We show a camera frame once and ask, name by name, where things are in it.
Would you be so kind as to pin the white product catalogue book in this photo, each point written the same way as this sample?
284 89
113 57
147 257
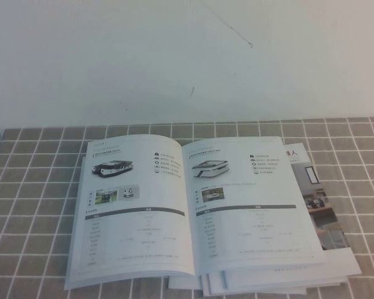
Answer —
190 218

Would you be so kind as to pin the white booklet with small print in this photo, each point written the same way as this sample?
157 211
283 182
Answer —
343 261

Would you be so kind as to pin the grey white-checked tablecloth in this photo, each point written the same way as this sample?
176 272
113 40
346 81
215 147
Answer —
34 187

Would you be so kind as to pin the stack of white paper sheets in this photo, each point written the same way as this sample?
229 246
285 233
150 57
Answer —
268 288

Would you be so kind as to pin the booklet with colour photo cover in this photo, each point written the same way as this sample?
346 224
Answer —
324 211

